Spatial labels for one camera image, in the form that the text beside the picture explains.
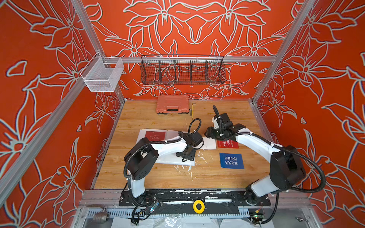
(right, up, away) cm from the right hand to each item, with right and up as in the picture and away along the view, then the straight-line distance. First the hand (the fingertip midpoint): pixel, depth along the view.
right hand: (206, 132), depth 87 cm
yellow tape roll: (-8, -36, -19) cm, 42 cm away
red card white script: (-34, -4, +8) cm, 35 cm away
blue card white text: (+15, -17, -2) cm, 23 cm away
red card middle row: (+16, -9, +6) cm, 19 cm away
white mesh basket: (-69, +38, +5) cm, 80 cm away
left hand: (-11, -14, 0) cm, 18 cm away
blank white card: (-1, -4, -13) cm, 14 cm away
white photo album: (-24, -16, 0) cm, 29 cm away
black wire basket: (-18, +44, +13) cm, 49 cm away
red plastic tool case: (-25, +19, +23) cm, 39 cm away
